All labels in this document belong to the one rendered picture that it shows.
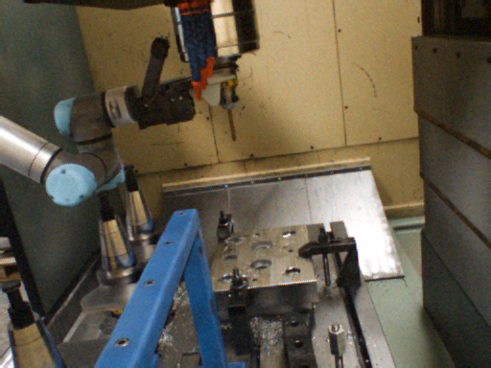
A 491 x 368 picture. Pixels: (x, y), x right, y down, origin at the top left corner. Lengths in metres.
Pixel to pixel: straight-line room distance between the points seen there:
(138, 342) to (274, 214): 1.48
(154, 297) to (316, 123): 1.54
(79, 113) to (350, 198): 1.25
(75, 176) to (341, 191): 1.33
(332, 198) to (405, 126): 0.42
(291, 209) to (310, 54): 0.62
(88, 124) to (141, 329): 0.57
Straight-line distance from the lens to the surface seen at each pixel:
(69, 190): 0.87
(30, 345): 0.44
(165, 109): 0.94
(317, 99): 1.99
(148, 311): 0.52
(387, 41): 2.01
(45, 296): 1.53
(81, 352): 0.52
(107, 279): 0.62
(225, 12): 0.88
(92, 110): 0.98
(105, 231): 0.61
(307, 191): 1.99
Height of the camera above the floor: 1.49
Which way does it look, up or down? 18 degrees down
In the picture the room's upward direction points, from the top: 9 degrees counter-clockwise
